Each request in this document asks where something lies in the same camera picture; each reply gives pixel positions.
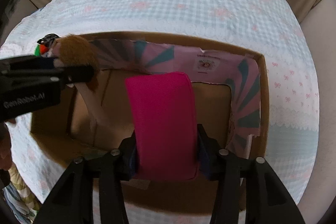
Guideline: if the pink patterned cardboard box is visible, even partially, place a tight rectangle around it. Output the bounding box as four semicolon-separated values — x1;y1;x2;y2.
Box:
31;31;269;215

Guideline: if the green wet wipes pack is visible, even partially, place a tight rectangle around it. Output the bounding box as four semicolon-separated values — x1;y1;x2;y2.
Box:
34;44;49;56

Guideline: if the person's left hand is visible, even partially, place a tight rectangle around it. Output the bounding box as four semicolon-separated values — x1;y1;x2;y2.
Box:
0;122;13;170

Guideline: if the magenta sponge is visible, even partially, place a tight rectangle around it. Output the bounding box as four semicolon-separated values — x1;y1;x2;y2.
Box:
125;72;199;181

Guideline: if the light blue pink bedspread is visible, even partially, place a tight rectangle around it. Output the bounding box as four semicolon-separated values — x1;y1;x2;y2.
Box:
0;0;320;224

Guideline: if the brown fluffy plush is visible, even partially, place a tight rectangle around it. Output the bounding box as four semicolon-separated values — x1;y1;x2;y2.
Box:
52;35;100;72

